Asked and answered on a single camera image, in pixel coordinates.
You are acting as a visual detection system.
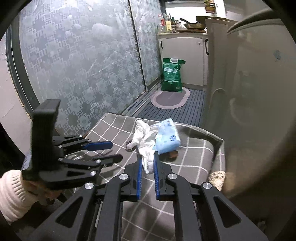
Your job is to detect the white tissue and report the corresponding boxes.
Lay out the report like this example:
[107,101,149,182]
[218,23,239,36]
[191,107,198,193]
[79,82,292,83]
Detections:
[126,120,158,174]

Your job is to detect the blue tissue pack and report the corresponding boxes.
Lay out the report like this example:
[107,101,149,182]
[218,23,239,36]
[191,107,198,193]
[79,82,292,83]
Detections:
[150,118,181,155]

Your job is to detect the brown chestnut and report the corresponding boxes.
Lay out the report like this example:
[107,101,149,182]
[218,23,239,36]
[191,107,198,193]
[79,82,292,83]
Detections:
[168,150,178,159]

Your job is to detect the white kitchen cabinet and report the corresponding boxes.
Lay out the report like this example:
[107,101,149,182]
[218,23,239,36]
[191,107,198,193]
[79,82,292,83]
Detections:
[158,33,208,88]

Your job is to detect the person's left hand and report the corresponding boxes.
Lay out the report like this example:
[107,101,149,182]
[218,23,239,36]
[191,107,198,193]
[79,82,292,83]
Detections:
[22,180,63,206]

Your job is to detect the lace table trim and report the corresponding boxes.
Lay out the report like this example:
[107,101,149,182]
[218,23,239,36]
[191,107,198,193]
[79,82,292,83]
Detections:
[208,171,226,191]

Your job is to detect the grey checked tablecloth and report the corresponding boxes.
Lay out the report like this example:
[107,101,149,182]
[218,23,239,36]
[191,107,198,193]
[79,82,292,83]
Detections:
[67,113,226,240]

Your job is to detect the oval purple floor mat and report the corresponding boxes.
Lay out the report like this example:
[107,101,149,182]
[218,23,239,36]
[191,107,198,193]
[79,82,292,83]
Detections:
[151,87,191,109]

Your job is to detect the frosted patterned sliding door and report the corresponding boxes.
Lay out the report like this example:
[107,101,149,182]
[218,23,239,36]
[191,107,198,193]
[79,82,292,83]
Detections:
[12,1,161,135]

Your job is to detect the blue striped floor runner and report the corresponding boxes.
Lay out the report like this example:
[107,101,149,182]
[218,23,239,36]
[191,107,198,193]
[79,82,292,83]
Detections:
[132,86,206,126]

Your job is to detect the green rice bag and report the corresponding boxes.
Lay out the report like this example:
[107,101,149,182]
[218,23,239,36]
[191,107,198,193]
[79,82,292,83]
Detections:
[162,58,186,92]

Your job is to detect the bottles on counter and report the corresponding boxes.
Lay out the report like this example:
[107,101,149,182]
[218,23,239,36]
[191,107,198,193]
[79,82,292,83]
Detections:
[157,14,183,34]

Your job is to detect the silver refrigerator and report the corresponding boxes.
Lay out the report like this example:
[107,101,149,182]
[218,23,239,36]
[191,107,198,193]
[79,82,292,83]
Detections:
[203,0,296,200]

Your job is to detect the frying pan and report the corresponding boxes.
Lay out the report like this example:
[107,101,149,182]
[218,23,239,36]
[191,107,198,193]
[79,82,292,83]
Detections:
[180,18,206,30]

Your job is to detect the wall spice rack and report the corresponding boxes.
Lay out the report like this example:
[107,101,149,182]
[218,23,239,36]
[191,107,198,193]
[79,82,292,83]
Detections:
[204,0,216,14]

